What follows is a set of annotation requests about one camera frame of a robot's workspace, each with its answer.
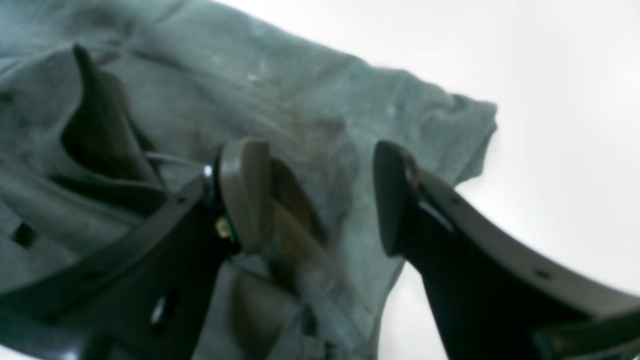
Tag grey t-shirt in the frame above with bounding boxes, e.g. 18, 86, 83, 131
1, 0, 498, 360

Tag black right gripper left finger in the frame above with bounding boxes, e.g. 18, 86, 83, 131
1, 138, 271, 360

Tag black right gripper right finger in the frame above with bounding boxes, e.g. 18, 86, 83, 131
373, 141, 640, 360

